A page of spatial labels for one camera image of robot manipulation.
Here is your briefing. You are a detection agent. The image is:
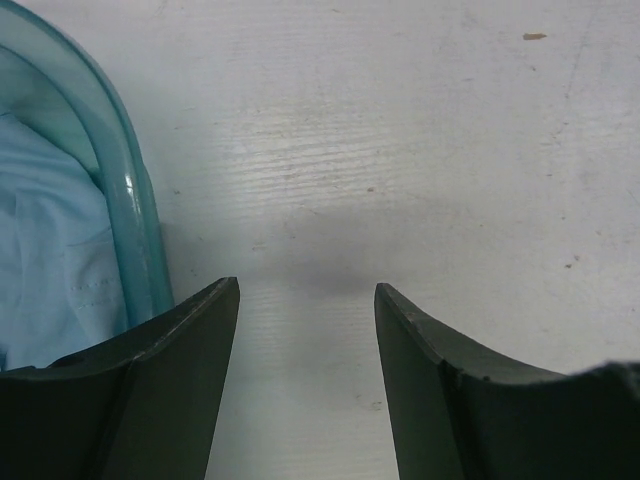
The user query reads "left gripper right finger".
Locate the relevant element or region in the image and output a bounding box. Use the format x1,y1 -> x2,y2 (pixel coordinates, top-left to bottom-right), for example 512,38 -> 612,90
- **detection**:
374,283 -> 639,479

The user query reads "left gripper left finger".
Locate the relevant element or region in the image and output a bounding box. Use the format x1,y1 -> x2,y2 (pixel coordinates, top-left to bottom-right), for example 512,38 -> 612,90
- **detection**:
1,277 -> 240,479

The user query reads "light blue t shirt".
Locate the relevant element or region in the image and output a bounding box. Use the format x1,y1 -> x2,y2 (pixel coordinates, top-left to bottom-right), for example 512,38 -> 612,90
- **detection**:
1,113 -> 129,371

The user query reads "teal plastic bin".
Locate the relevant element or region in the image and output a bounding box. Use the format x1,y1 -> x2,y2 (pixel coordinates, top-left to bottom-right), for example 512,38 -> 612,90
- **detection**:
1,1 -> 174,325

